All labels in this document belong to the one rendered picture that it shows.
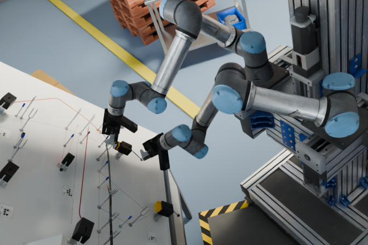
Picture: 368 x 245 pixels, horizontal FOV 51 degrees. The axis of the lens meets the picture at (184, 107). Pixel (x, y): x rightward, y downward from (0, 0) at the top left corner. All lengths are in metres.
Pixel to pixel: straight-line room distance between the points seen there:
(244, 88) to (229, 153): 1.83
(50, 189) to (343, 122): 1.14
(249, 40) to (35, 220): 1.19
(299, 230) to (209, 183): 0.87
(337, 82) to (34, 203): 1.22
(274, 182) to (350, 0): 1.44
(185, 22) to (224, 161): 1.79
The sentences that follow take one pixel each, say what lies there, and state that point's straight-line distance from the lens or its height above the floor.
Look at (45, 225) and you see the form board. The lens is 1.56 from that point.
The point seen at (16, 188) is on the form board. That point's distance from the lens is 1.60.
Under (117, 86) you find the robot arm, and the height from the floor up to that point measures 1.51.
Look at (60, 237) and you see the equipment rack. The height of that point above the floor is 1.85.
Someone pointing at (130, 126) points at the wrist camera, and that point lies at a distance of 1.79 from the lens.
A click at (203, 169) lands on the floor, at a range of 3.18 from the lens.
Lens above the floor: 2.44
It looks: 40 degrees down
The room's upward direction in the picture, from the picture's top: 21 degrees counter-clockwise
